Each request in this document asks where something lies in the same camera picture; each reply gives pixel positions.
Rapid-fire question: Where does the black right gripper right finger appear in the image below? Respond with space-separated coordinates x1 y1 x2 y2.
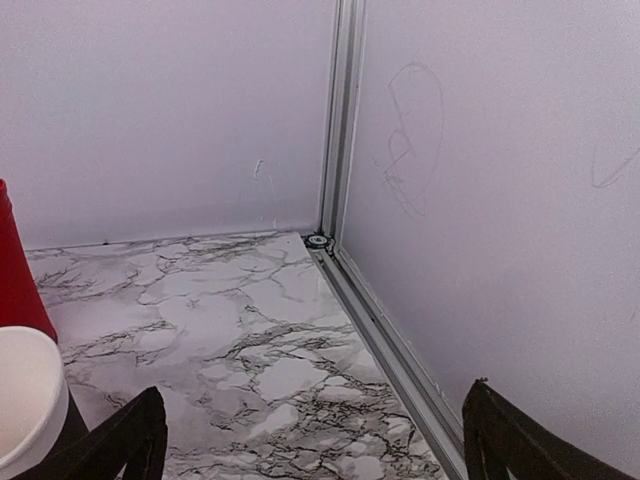
462 380 630 480

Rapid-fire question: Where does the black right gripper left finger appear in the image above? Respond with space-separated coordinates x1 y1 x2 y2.
16 387 168 480

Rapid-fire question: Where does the aluminium frame post right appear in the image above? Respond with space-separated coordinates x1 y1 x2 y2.
311 1 467 479

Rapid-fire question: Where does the black stacked paper cup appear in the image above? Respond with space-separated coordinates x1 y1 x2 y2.
1 326 88 479

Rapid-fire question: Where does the red cylindrical canister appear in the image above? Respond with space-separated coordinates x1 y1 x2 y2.
0 180 58 342

